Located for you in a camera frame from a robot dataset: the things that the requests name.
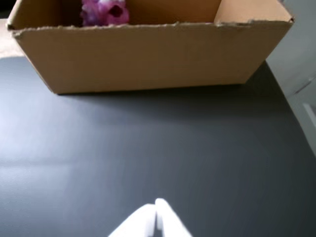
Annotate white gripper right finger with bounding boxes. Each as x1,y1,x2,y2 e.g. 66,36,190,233
155,198,194,237

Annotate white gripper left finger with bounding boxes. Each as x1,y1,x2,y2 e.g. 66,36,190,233
108,203,157,237

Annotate pink purple bumpy ball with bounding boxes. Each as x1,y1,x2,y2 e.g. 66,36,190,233
80,0,130,27

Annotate brown cardboard box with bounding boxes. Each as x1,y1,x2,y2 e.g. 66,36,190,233
6,0,296,94

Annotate black table mat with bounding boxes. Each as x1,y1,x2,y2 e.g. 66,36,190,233
0,56,316,237

